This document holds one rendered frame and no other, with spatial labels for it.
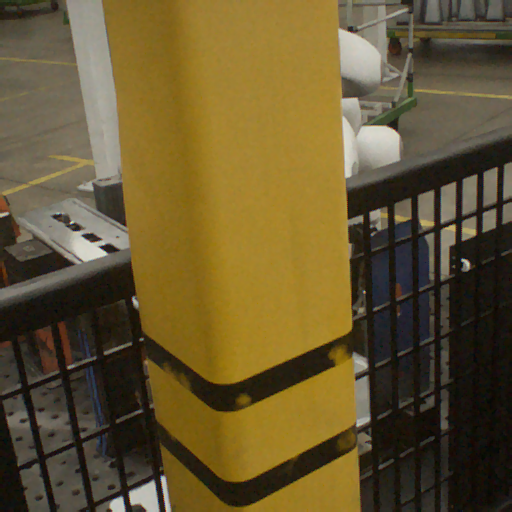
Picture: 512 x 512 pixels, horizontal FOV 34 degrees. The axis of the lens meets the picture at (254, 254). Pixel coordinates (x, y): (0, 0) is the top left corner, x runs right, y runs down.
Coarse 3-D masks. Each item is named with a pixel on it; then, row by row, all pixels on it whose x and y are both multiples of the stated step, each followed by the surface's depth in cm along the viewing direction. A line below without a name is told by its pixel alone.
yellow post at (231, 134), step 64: (128, 0) 41; (192, 0) 37; (256, 0) 39; (320, 0) 41; (128, 64) 43; (192, 64) 38; (256, 64) 40; (320, 64) 42; (128, 128) 45; (192, 128) 39; (256, 128) 41; (320, 128) 43; (128, 192) 47; (192, 192) 41; (256, 192) 42; (320, 192) 45; (192, 256) 43; (256, 256) 43; (320, 256) 46; (192, 320) 45; (256, 320) 45; (320, 320) 47; (192, 384) 47; (256, 384) 46; (320, 384) 49; (192, 448) 50; (256, 448) 47; (320, 448) 50
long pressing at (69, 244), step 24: (24, 216) 227; (48, 216) 225; (72, 216) 224; (96, 216) 222; (48, 240) 210; (72, 240) 207; (120, 240) 205; (360, 360) 143; (360, 384) 137; (360, 408) 131
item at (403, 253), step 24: (384, 240) 108; (384, 264) 110; (408, 264) 112; (384, 288) 111; (408, 288) 114; (384, 312) 112; (408, 312) 115; (384, 336) 114; (408, 336) 116; (408, 360) 118; (384, 384) 116; (408, 384) 119; (384, 408) 118; (384, 432) 119
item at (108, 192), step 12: (96, 180) 231; (108, 180) 231; (120, 180) 229; (96, 192) 231; (108, 192) 228; (120, 192) 230; (96, 204) 233; (108, 204) 229; (120, 204) 231; (108, 216) 230; (120, 216) 232
